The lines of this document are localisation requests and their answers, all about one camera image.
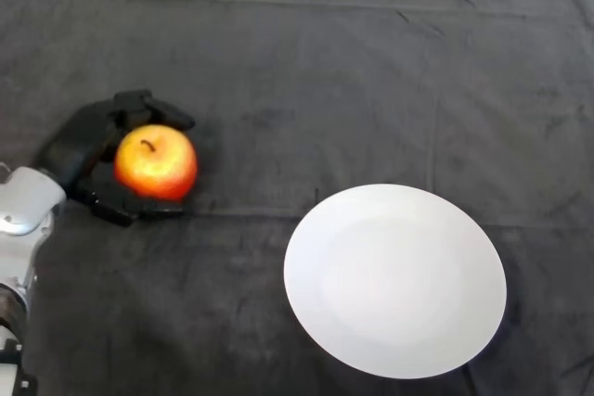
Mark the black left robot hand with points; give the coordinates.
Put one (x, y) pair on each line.
(79, 145)

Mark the red yellow apple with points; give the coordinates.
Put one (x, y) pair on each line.
(155, 164)

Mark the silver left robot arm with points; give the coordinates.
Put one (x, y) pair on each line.
(21, 229)

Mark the white round plate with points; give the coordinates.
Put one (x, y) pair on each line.
(394, 282)

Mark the black cloth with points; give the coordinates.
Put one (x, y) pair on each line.
(325, 90)

